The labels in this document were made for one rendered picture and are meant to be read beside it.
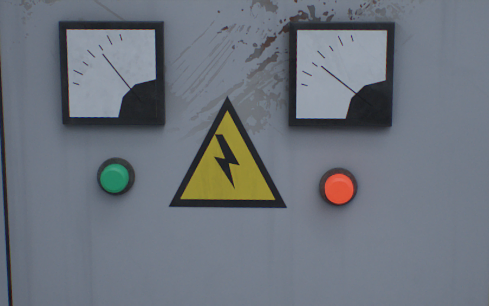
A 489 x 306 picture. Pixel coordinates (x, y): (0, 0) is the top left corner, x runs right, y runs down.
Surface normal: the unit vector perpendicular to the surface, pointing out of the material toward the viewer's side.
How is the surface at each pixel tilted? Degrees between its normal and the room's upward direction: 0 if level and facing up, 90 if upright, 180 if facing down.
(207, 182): 90
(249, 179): 90
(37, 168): 90
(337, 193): 90
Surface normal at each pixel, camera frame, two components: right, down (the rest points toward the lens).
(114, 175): -0.04, 0.21
